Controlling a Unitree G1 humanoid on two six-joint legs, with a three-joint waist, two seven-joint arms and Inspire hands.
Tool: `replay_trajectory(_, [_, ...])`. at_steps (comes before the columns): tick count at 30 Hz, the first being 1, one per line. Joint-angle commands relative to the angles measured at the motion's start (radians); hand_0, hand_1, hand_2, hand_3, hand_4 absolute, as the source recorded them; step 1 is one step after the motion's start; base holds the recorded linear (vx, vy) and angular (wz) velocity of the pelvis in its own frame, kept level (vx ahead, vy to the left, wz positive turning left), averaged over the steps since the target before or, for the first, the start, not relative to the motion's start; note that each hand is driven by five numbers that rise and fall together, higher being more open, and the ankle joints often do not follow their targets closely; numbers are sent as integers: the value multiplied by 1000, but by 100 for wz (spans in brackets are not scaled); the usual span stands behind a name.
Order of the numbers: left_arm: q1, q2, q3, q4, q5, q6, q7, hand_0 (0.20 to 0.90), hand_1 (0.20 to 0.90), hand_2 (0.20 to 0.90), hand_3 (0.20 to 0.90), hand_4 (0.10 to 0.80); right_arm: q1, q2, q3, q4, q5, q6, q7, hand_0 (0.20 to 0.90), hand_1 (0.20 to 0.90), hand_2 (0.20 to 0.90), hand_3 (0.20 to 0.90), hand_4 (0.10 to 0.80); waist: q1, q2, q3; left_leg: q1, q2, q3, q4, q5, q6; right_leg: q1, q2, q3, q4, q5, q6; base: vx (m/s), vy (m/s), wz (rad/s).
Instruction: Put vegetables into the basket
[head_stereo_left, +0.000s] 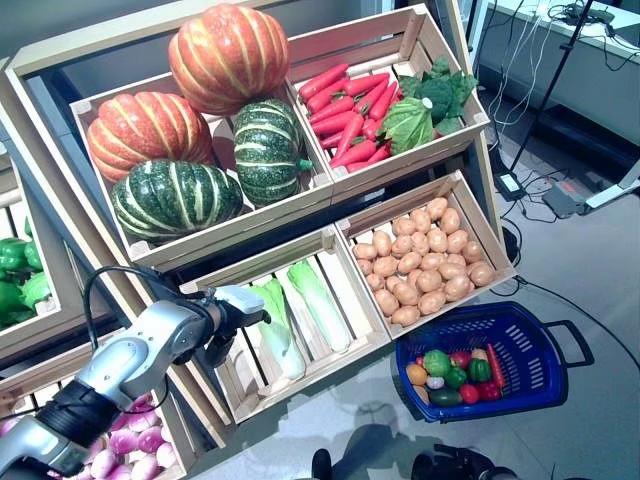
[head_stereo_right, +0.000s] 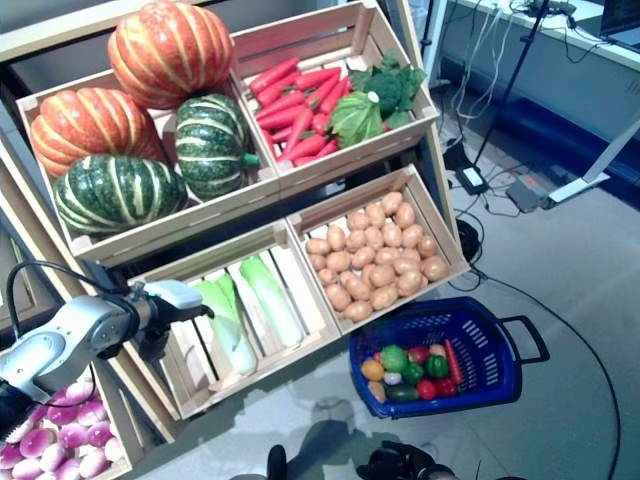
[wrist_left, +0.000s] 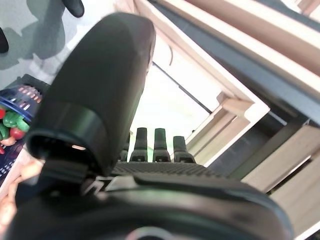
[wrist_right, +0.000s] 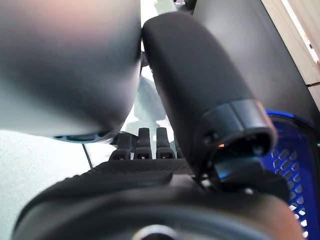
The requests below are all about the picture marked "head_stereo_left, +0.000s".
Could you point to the small tan potato toy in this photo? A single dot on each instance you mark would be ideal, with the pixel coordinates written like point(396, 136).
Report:
point(480, 354)

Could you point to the wooden onion crate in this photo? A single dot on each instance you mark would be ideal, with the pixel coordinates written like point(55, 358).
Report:
point(177, 435)

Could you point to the napa cabbage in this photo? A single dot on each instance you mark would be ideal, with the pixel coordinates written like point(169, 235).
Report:
point(320, 305)
point(280, 332)

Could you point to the pink onion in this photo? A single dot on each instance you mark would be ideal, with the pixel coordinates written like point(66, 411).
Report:
point(103, 462)
point(166, 455)
point(142, 417)
point(145, 467)
point(122, 441)
point(150, 439)

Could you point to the black tripod stand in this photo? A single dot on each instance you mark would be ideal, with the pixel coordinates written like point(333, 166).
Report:
point(555, 80)

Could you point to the red tomato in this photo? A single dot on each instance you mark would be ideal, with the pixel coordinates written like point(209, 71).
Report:
point(469, 394)

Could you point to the dark right robot hand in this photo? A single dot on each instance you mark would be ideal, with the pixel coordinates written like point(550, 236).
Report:
point(460, 462)

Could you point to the large orange striped pumpkin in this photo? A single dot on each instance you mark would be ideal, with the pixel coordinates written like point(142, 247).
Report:
point(225, 55)

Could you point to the red apple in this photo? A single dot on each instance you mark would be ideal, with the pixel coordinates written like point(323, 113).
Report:
point(461, 360)

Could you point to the red carrot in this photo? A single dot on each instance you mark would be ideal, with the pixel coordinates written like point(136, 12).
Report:
point(371, 129)
point(384, 102)
point(372, 97)
point(330, 141)
point(332, 110)
point(379, 154)
point(326, 97)
point(322, 82)
point(332, 124)
point(350, 135)
point(365, 85)
point(355, 154)

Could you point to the white purple garlic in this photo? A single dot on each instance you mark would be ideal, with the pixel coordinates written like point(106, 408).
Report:
point(435, 383)

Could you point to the orange fruit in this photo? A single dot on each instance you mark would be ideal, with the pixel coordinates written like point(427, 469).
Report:
point(416, 374)

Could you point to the wooden potato crate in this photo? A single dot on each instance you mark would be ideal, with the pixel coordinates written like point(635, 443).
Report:
point(487, 231)

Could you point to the wide green striped pumpkin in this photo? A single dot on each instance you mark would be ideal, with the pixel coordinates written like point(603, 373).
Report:
point(175, 197)

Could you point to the black power adapter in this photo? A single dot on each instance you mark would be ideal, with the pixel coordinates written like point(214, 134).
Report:
point(509, 185)

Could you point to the black device on desk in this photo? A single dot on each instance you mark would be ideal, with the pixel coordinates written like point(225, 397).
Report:
point(585, 14)

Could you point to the wooden pepper crate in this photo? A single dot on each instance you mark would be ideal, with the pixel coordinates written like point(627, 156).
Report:
point(25, 337)

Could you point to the white desk foot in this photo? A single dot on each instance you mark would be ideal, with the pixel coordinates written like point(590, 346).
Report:
point(615, 192)

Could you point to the wooden carrot crate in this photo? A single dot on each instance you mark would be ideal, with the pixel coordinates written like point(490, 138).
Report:
point(400, 162)

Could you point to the red bell pepper toy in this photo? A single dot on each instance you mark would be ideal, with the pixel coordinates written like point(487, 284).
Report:
point(489, 391)

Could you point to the dark green cucumber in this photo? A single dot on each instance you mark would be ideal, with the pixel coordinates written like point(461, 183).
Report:
point(445, 397)

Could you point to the flat orange striped pumpkin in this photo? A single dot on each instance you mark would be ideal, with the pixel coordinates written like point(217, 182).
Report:
point(145, 130)

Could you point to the dark left robot foot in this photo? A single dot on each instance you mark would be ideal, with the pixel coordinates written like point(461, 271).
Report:
point(322, 465)

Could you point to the dark right robot foot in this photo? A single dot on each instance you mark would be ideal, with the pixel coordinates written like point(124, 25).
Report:
point(423, 467)

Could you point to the dark left robot hand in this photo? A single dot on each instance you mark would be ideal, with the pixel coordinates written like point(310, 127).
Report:
point(240, 299)

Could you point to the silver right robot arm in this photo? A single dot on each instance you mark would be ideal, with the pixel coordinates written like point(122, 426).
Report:
point(502, 472)

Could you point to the dark green leafy vegetable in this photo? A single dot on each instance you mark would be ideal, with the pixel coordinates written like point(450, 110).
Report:
point(440, 92)

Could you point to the green bell pepper toy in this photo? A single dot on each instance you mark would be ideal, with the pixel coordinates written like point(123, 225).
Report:
point(479, 370)

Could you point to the light green lettuce head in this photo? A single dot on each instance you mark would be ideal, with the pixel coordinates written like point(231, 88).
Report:
point(407, 125)

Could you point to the small green lettuce ball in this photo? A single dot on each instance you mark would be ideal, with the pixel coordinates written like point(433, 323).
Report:
point(437, 363)

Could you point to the green striped pumpkin with stem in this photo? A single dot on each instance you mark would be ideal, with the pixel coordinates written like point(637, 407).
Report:
point(265, 150)

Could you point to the blue plastic shopping basket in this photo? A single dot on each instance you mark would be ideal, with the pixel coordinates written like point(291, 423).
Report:
point(530, 345)

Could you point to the white desk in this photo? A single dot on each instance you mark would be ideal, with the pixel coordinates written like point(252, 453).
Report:
point(620, 65)

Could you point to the wooden cabbage crate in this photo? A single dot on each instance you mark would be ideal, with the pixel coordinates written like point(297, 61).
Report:
point(300, 382)

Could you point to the wooden pumpkin crate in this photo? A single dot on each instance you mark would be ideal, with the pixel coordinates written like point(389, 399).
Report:
point(240, 227)

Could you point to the tan bread piece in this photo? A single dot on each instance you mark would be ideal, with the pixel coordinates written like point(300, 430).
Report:
point(421, 394)

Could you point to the grey box with red part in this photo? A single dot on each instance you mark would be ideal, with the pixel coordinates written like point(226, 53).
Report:
point(562, 200)

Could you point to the small green pepper toy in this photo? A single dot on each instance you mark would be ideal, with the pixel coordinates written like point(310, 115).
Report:
point(455, 378)

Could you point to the red chili pepper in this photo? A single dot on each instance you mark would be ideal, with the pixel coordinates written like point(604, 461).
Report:
point(495, 367)

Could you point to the brown potato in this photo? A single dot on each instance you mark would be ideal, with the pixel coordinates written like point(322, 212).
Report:
point(481, 274)
point(402, 245)
point(375, 281)
point(406, 293)
point(409, 262)
point(404, 226)
point(450, 220)
point(436, 240)
point(406, 316)
point(457, 241)
point(420, 219)
point(451, 271)
point(431, 302)
point(432, 261)
point(385, 265)
point(420, 242)
point(386, 301)
point(365, 267)
point(381, 242)
point(457, 288)
point(472, 251)
point(365, 251)
point(392, 283)
point(456, 259)
point(436, 207)
point(428, 281)

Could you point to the wooden display shelf frame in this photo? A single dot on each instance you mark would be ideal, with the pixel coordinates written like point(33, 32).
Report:
point(60, 51)

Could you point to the dark robot foot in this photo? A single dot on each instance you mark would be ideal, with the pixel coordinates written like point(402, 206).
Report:
point(423, 467)
point(322, 465)

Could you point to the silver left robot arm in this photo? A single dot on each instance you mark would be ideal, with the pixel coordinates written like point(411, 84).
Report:
point(125, 355)

